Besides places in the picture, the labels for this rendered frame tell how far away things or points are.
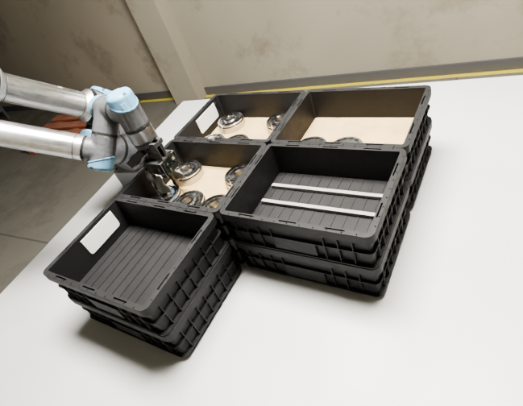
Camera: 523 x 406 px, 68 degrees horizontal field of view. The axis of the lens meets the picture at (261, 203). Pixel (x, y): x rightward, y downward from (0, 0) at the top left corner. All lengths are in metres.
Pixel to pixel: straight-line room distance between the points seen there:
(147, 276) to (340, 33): 2.59
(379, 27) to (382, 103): 1.93
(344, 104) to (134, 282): 0.85
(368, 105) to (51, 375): 1.22
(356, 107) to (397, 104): 0.13
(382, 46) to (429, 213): 2.23
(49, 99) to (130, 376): 0.87
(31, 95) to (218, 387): 1.00
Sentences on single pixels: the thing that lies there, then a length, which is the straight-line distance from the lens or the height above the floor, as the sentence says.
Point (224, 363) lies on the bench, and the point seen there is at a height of 0.70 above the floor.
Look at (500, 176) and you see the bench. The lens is 1.29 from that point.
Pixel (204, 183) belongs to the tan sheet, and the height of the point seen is 0.83.
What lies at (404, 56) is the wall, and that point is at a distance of 3.28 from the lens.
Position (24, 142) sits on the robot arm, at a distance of 1.29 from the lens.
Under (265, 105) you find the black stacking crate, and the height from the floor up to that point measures 0.88.
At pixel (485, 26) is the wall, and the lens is 3.18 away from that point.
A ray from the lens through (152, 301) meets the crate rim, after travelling 0.90.
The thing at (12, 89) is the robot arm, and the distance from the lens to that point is 1.39.
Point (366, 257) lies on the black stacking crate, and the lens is 0.89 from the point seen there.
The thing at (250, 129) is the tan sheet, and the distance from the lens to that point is 1.49.
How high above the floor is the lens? 1.54
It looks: 39 degrees down
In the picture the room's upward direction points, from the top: 23 degrees counter-clockwise
